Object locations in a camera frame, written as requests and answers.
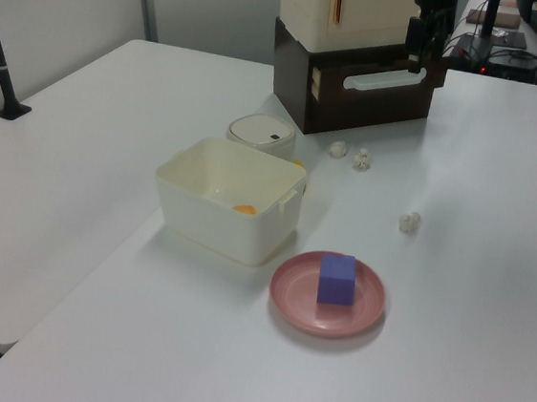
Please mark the dark brown drawer cabinet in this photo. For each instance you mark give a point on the dark brown drawer cabinet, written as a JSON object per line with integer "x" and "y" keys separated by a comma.
{"x": 289, "y": 73}

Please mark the black monitor stand pole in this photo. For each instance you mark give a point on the black monitor stand pole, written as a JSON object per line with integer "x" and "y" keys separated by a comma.
{"x": 490, "y": 15}

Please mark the black electronics box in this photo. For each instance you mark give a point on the black electronics box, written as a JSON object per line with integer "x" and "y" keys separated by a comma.
{"x": 511, "y": 65}

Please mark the crumpled white paper ball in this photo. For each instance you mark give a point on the crumpled white paper ball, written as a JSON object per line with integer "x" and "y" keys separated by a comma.
{"x": 362, "y": 159}
{"x": 338, "y": 149}
{"x": 410, "y": 222}

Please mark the small white lidded bin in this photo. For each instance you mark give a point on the small white lidded bin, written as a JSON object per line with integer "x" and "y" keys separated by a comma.
{"x": 261, "y": 133}

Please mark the orange toy fruit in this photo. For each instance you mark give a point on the orange toy fruit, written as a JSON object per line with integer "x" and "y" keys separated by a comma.
{"x": 244, "y": 208}

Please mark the purple cube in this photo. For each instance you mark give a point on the purple cube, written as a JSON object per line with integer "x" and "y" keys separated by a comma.
{"x": 336, "y": 282}

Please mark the cream plastic storage box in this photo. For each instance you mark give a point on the cream plastic storage box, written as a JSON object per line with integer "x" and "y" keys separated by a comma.
{"x": 228, "y": 216}

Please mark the pink plate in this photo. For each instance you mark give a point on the pink plate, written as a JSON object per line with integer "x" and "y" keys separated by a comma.
{"x": 297, "y": 295}

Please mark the black stand base plate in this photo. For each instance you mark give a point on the black stand base plate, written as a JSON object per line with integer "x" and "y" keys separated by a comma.
{"x": 508, "y": 40}

